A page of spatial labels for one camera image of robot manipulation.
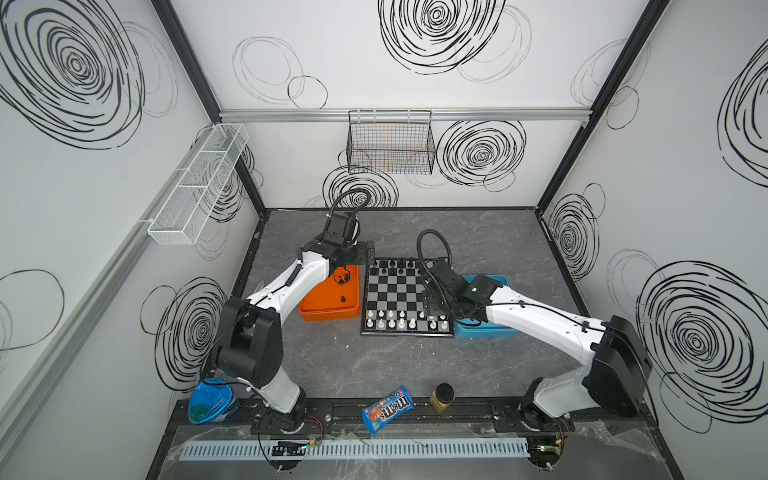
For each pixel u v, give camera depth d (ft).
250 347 1.46
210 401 2.24
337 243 2.22
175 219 2.34
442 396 2.23
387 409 2.42
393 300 3.08
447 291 2.02
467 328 2.73
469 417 2.47
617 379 1.34
